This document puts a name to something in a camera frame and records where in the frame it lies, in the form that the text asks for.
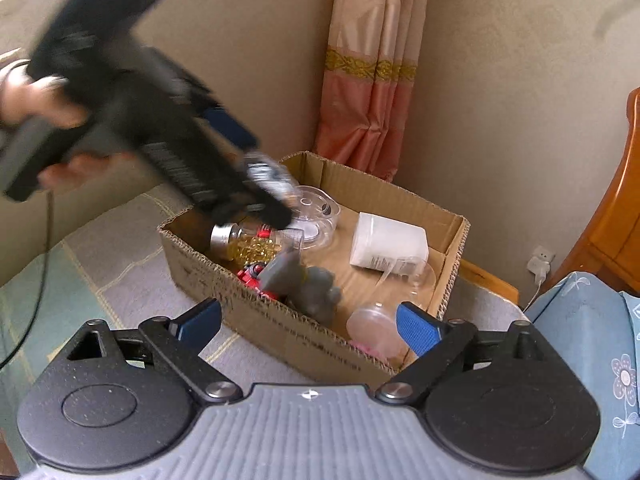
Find grey elephant figurine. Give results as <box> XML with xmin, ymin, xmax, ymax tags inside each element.
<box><xmin>259</xmin><ymin>249</ymin><xmax>342</xmax><ymax>327</ymax></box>

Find person's left hand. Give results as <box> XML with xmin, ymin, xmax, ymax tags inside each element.
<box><xmin>0</xmin><ymin>66</ymin><xmax>137</xmax><ymax>194</ymax></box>

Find glass jar yellow beads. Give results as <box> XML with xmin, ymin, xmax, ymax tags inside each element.
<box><xmin>209</xmin><ymin>223</ymin><xmax>304</xmax><ymax>268</ymax></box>

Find clear plastic cup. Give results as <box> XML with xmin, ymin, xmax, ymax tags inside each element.
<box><xmin>346</xmin><ymin>257</ymin><xmax>436</xmax><ymax>367</ymax></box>

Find clear round plastic container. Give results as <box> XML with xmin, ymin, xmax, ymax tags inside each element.
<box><xmin>288</xmin><ymin>185</ymin><xmax>342</xmax><ymax>252</ymax></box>

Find red black toy in box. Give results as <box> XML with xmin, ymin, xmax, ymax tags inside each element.
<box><xmin>236</xmin><ymin>261</ymin><xmax>279</xmax><ymax>301</ymax></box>

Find grey checked blanket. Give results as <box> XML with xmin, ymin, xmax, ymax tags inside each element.
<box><xmin>0</xmin><ymin>181</ymin><xmax>526</xmax><ymax>476</ymax></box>

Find white plastic bottle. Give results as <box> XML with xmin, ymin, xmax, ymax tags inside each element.
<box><xmin>349</xmin><ymin>212</ymin><xmax>430</xmax><ymax>275</ymax></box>

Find brown cardboard box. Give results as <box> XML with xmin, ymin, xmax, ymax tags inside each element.
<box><xmin>158</xmin><ymin>152</ymin><xmax>470</xmax><ymax>388</ymax></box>

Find blue floral bedding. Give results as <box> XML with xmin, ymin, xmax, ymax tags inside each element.
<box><xmin>526</xmin><ymin>272</ymin><xmax>639</xmax><ymax>479</ymax></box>

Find pink orange curtain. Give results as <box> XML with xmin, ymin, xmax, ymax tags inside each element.
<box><xmin>314</xmin><ymin>0</ymin><xmax>427</xmax><ymax>181</ymax></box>

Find wooden bed headboard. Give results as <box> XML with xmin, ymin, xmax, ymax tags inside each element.
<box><xmin>542</xmin><ymin>90</ymin><xmax>640</xmax><ymax>294</ymax></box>

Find white wall plug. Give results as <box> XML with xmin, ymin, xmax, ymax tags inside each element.
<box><xmin>526</xmin><ymin>245</ymin><xmax>555</xmax><ymax>286</ymax></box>

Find black cable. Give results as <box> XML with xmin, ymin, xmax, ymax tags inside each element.
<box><xmin>0</xmin><ymin>188</ymin><xmax>54</xmax><ymax>371</ymax></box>

